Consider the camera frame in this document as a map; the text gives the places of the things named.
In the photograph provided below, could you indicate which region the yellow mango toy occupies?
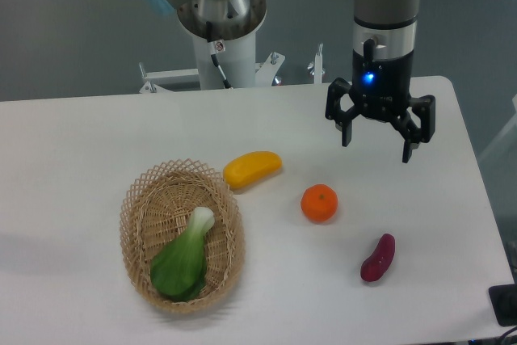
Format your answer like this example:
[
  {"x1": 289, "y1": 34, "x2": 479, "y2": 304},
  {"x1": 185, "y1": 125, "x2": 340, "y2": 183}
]
[{"x1": 223, "y1": 151, "x2": 283, "y2": 190}]

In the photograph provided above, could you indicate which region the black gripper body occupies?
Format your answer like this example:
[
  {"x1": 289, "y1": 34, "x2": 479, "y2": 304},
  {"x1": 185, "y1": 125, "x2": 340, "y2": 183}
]
[{"x1": 351, "y1": 39, "x2": 414, "y2": 121}]

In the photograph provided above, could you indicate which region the green bok choy vegetable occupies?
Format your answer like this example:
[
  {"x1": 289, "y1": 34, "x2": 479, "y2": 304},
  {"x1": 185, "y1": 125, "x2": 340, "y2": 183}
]
[{"x1": 150, "y1": 207, "x2": 215, "y2": 302}]

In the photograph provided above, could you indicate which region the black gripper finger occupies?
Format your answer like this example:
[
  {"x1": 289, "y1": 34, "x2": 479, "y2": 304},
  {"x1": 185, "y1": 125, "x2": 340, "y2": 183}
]
[
  {"x1": 325, "y1": 78, "x2": 356, "y2": 147},
  {"x1": 390, "y1": 95, "x2": 436, "y2": 163}
]

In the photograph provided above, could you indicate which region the white furniture at right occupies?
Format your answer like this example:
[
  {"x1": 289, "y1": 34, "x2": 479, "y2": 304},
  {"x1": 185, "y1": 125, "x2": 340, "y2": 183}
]
[{"x1": 477, "y1": 95, "x2": 517, "y2": 166}]

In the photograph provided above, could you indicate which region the orange tangerine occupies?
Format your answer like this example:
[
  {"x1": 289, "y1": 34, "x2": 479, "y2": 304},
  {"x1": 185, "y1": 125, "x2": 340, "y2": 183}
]
[{"x1": 300, "y1": 184, "x2": 338, "y2": 223}]

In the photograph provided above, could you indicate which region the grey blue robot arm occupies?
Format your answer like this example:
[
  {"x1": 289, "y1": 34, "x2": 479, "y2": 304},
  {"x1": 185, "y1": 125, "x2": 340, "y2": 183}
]
[{"x1": 147, "y1": 0, "x2": 435, "y2": 162}]

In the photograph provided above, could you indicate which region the woven wicker basket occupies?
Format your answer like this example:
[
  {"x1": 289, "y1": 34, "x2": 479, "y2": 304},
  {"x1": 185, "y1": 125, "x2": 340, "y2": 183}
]
[{"x1": 120, "y1": 159, "x2": 246, "y2": 313}]

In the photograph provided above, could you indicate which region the purple sweet potato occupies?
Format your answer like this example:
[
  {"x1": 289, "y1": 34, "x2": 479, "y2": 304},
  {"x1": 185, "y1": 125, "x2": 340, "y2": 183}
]
[{"x1": 360, "y1": 234, "x2": 396, "y2": 283}]

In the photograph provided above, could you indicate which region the black device at edge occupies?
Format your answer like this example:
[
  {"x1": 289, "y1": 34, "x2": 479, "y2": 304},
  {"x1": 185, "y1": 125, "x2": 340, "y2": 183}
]
[{"x1": 488, "y1": 284, "x2": 516, "y2": 326}]

